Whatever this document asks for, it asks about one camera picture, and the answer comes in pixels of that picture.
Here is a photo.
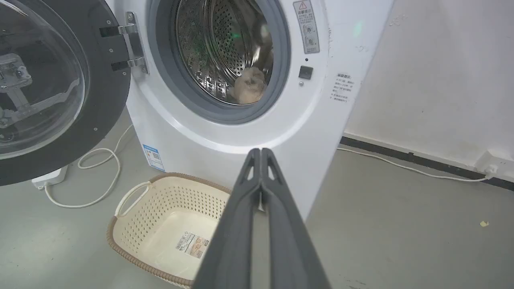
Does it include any chrome door hinge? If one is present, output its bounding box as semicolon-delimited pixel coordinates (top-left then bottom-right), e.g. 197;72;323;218
100;11;148;75

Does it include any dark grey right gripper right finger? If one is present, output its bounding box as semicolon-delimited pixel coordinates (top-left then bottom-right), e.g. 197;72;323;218
261;148;332;289

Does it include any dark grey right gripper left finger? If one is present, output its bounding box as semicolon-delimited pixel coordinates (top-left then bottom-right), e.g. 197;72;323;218
192;148;262;289

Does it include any cream perforated laundry basket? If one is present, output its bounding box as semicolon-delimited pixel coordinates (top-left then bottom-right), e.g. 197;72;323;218
106;173;233;289

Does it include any white power strip cable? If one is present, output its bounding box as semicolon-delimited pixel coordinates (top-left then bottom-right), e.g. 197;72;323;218
43;124;134;209

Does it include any black round washer door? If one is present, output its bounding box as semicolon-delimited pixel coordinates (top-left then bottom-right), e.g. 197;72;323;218
0;0;132;187

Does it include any white front-load washing machine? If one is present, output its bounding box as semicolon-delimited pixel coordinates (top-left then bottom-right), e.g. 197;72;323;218
105;0;396;222

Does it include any beige garment in drum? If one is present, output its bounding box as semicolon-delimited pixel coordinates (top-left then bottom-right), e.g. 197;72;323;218
231;67;268;105

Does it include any thin white wall cable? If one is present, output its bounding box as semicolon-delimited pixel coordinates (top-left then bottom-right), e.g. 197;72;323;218
337;147;494;182

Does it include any white wall socket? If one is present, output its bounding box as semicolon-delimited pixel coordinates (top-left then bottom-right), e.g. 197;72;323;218
475;150;514;181

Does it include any white power strip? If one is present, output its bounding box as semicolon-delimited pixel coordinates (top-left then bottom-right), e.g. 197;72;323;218
32;165;69;190

